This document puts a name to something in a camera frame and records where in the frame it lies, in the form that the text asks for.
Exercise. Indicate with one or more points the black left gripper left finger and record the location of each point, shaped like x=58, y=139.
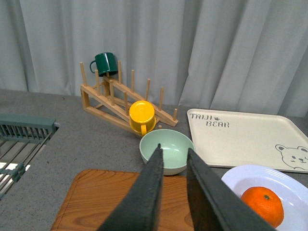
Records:
x=140, y=208

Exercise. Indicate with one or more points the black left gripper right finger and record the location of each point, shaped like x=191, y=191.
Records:
x=213, y=205

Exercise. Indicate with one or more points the orange fruit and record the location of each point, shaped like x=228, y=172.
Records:
x=265, y=203

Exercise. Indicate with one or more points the white plate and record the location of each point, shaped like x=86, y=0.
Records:
x=294, y=195

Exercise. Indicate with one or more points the wooden cutting board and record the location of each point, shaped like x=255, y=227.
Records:
x=94, y=193

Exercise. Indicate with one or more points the beige bear tray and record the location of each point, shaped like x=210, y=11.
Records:
x=230, y=139

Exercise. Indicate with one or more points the light green bowl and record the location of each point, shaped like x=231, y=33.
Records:
x=175, y=147

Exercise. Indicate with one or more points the yellow mug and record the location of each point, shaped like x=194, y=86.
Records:
x=142, y=117

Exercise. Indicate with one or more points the wooden dish rack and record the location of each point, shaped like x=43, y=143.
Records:
x=108, y=99

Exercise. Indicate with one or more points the grey sink drying rack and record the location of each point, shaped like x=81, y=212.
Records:
x=22, y=138

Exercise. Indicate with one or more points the dark green mug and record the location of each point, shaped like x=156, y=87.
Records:
x=105, y=63

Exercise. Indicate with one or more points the grey curtain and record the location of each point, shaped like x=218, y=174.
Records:
x=235, y=55

